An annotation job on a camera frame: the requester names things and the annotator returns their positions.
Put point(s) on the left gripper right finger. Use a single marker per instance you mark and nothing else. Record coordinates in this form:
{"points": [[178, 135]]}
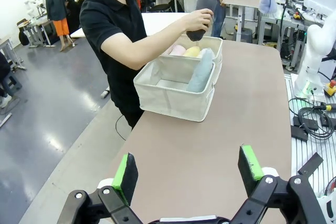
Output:
{"points": [[249, 169]]}

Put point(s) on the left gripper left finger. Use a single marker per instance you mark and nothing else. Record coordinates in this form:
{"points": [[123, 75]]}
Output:
{"points": [[126, 176]]}

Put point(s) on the dark grey towel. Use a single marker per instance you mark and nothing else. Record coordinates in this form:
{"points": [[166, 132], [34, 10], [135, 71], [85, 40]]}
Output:
{"points": [[207, 2]]}

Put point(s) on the mint green towel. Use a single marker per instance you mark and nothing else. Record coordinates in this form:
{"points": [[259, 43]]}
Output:
{"points": [[200, 77]]}

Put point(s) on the white towel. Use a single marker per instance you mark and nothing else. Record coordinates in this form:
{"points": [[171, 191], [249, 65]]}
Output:
{"points": [[200, 54]]}

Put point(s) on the yellow towel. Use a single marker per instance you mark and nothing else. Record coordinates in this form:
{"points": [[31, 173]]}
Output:
{"points": [[193, 51]]}

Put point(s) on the pink towel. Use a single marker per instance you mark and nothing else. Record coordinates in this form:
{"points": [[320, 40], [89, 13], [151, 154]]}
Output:
{"points": [[178, 50]]}

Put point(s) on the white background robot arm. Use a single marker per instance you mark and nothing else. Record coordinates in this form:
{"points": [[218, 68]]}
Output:
{"points": [[31, 5]]}

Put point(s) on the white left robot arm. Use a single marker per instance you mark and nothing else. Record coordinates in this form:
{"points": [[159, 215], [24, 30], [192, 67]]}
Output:
{"points": [[329, 208]]}

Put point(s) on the person's right forearm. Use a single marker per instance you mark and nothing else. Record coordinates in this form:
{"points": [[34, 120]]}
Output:
{"points": [[157, 43]]}

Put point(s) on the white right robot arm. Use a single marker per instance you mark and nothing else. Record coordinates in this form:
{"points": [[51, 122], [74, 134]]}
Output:
{"points": [[315, 51]]}

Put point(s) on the person's right hand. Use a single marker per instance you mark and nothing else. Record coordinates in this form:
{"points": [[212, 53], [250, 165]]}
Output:
{"points": [[198, 20]]}

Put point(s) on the black power adapter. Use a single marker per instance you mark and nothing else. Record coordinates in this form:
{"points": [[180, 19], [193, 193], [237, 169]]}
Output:
{"points": [[299, 132], [308, 124]]}

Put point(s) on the beige fabric storage box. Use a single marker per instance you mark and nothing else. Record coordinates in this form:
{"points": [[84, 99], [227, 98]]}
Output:
{"points": [[219, 53], [170, 100]]}

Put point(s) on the yellow emergency stop button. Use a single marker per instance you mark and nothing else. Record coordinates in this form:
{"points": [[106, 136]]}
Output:
{"points": [[330, 90]]}

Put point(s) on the grey step stool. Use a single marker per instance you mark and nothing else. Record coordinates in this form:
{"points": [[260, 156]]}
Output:
{"points": [[11, 83]]}

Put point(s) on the person in black polo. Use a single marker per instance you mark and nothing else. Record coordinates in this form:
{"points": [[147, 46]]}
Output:
{"points": [[105, 16]]}

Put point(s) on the seated bystander in black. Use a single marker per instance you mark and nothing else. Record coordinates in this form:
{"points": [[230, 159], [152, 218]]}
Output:
{"points": [[73, 11]]}

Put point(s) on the bystander in orange shorts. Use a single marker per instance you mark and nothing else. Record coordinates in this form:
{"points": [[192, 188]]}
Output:
{"points": [[56, 6]]}

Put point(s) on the black metal bracket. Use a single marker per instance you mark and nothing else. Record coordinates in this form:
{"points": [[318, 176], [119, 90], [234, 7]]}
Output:
{"points": [[312, 162]]}

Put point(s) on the metal frame lab table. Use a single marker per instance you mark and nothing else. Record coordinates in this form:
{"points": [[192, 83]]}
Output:
{"points": [[36, 28]]}

